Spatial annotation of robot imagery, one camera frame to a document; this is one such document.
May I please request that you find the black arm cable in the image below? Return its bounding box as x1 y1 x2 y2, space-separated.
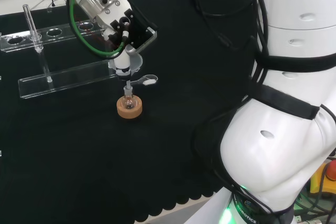
174 0 268 57

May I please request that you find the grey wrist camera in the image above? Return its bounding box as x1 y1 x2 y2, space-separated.
124 26 159 55

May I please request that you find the clear weighing funnel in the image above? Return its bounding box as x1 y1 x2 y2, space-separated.
130 74 159 87

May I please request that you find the cork ring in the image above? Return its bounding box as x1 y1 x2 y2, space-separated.
116 95 143 121

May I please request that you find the yellow stop button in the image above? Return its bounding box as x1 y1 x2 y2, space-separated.
309 155 336 196

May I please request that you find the clear plastic funnel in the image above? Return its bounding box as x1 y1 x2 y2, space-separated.
108 52 144 89

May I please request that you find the black cable bundle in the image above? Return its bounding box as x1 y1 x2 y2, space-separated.
190 0 279 220

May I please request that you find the green cable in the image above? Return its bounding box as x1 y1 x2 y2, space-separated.
66 0 125 60

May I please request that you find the clear round-bottom flask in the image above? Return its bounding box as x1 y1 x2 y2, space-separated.
123 85 136 110

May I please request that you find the black cloth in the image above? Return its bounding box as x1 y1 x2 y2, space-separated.
0 0 254 224

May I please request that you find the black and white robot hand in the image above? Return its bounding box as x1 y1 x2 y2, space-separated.
97 0 138 81

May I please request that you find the clear funnel stand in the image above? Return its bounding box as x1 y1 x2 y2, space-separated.
0 3 119 100

